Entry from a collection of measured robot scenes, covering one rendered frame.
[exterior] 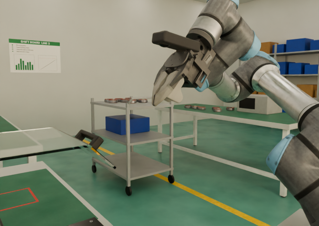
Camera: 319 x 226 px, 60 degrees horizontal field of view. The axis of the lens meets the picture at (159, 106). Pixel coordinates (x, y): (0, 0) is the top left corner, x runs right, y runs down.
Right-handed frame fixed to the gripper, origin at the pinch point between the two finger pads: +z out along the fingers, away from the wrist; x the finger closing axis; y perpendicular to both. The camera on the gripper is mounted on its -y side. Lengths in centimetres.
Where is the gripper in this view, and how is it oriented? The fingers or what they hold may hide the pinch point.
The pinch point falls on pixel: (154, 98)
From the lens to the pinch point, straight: 62.1
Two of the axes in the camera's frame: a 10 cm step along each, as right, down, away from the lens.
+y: 6.3, 5.8, 5.2
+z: -5.0, 8.1, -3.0
